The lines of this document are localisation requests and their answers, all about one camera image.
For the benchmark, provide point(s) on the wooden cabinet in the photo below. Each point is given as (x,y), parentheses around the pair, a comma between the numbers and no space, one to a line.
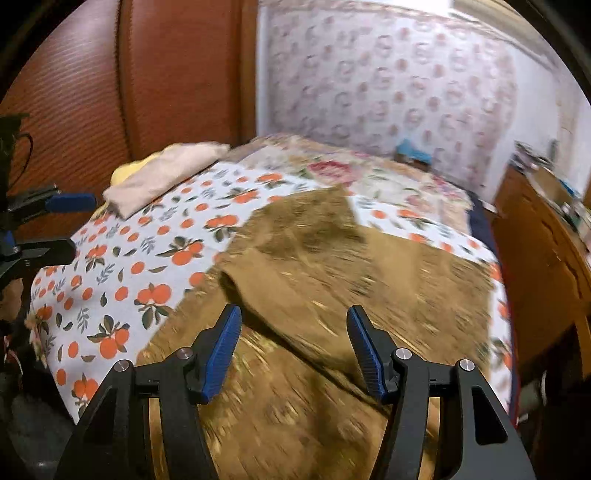
(545,258)

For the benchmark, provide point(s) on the beige folded cloth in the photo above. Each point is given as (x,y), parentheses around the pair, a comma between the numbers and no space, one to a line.
(157,177)

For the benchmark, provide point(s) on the rose floral blanket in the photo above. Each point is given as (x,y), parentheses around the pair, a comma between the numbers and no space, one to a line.
(341,170)

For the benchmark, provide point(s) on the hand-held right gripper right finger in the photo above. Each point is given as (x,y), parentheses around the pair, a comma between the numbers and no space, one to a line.
(367,355)

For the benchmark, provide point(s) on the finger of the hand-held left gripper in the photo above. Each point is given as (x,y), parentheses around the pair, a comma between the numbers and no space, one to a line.
(48,251)
(69,202)

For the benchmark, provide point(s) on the brown gold patterned shirt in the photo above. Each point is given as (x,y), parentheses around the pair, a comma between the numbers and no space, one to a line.
(323,277)

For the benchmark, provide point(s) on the circle print curtain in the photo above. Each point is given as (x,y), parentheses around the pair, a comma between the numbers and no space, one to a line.
(392,78)

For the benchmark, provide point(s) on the stack of folded cloths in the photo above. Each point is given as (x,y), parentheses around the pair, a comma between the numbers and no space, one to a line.
(531,154)

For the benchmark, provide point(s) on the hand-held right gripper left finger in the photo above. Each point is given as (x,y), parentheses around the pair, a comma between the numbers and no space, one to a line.
(221,355)

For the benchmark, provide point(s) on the cardboard box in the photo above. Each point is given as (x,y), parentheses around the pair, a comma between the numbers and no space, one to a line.
(551,184)

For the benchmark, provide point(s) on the blue cloth pile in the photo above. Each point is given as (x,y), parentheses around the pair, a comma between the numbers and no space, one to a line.
(413,150)

